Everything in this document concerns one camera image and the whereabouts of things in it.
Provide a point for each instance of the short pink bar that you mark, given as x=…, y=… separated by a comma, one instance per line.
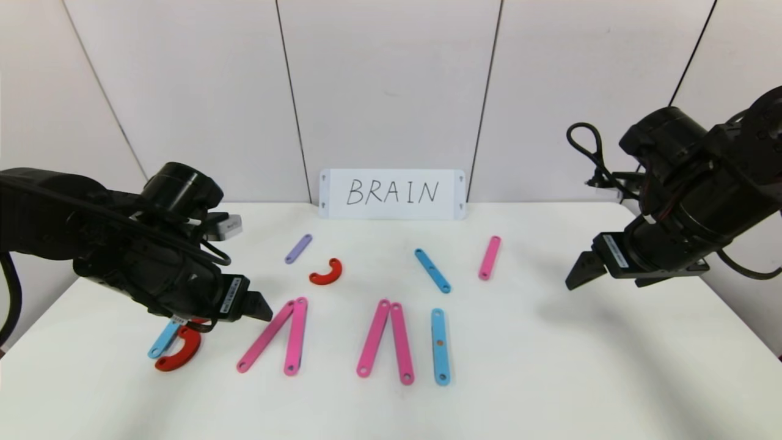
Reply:
x=489, y=258

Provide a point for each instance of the long pink bar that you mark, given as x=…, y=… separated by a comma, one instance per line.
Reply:
x=263, y=341
x=296, y=336
x=401, y=342
x=373, y=338

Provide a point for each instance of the white sign card reading BRAIN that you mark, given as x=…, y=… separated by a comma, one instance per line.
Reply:
x=366, y=209

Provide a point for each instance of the short purple bar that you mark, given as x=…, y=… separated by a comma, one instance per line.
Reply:
x=298, y=249

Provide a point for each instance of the large red arc piece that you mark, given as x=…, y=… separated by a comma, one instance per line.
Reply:
x=190, y=353

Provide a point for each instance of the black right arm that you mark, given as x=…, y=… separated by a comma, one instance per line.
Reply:
x=733, y=183

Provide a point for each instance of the long blue bar orange dot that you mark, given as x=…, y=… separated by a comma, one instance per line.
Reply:
x=440, y=360

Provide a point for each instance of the black and orange left arm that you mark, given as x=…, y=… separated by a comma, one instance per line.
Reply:
x=49, y=208

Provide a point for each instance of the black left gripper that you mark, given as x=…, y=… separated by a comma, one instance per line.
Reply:
x=233, y=297

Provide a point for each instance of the short blue bar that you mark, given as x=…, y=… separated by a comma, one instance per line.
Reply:
x=432, y=270

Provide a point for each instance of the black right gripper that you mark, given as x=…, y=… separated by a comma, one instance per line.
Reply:
x=613, y=254

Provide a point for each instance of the long plain blue bar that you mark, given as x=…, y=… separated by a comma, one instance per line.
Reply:
x=162, y=342

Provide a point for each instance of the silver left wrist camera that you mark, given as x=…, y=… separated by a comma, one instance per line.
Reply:
x=226, y=227

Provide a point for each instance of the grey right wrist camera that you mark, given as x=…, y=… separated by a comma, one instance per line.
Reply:
x=620, y=190

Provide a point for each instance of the small red arc piece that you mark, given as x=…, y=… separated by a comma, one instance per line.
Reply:
x=336, y=269

